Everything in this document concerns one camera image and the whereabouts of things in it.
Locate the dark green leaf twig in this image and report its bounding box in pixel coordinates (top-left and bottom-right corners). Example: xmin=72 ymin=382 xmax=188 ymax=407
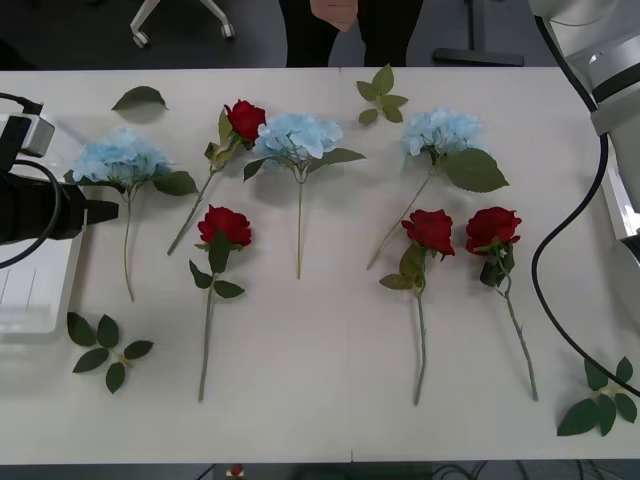
xmin=66 ymin=311 xmax=155 ymax=395

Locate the light green leaf twig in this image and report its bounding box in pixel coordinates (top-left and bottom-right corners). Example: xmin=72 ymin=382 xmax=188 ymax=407
xmin=355 ymin=63 xmax=410 ymax=127

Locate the single green leaf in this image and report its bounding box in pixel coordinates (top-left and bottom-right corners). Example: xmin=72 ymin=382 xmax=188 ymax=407
xmin=110 ymin=85 xmax=169 ymax=113

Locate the black stand with flat base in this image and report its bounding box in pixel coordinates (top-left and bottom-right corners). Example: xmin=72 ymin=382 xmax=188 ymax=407
xmin=431 ymin=0 xmax=526 ymax=68

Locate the white chair base with casters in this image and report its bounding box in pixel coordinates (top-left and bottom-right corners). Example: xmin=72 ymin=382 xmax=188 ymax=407
xmin=129 ymin=0 xmax=237 ymax=50

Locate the pale blue flower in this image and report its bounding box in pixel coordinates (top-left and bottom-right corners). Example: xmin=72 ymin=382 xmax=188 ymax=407
xmin=366 ymin=105 xmax=511 ymax=272
xmin=242 ymin=111 xmax=368 ymax=281
xmin=63 ymin=127 xmax=199 ymax=303

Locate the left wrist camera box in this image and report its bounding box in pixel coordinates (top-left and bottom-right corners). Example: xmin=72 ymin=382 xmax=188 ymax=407
xmin=0 ymin=113 xmax=57 ymax=159

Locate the red rose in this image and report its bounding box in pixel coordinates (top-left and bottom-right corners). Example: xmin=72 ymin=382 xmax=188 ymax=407
xmin=166 ymin=99 xmax=267 ymax=257
xmin=465 ymin=205 xmax=540 ymax=402
xmin=378 ymin=208 xmax=457 ymax=407
xmin=188 ymin=204 xmax=253 ymax=403

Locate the green leaf twig, pale stalk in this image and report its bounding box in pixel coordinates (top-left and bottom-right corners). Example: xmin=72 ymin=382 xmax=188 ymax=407
xmin=556 ymin=355 xmax=639 ymax=438

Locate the person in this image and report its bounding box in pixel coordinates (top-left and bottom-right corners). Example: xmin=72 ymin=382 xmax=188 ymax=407
xmin=283 ymin=0 xmax=426 ymax=68

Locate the person's hand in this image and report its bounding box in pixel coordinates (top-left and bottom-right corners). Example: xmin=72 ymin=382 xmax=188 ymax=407
xmin=309 ymin=0 xmax=359 ymax=33

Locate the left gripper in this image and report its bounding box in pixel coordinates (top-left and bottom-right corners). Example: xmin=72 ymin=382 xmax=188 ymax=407
xmin=44 ymin=178 xmax=121 ymax=244

